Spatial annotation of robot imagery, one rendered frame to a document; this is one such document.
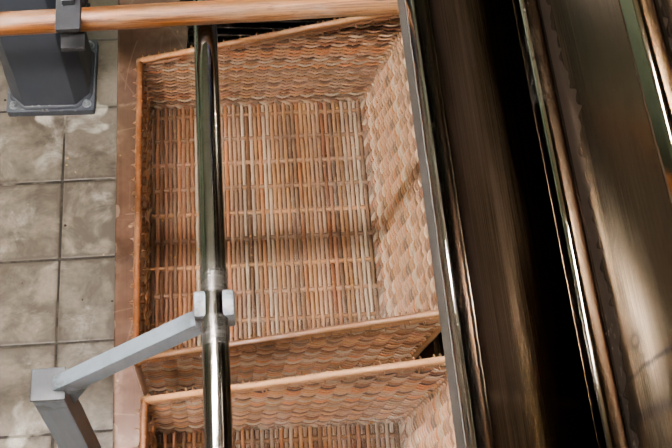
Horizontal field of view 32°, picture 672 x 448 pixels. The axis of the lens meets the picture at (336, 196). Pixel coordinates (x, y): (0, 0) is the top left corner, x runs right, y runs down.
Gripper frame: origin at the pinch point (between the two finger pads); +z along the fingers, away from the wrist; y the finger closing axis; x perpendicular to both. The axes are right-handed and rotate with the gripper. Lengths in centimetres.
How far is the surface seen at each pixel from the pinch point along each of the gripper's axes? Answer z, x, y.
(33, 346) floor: -6, 27, 119
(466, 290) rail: 51, -39, -24
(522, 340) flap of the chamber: 55, -44, -21
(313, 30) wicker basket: -26, -33, 39
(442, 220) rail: 44, -38, -24
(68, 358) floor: -3, 20, 119
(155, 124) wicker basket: -23, -5, 60
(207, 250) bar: 32.5, -15.5, 1.8
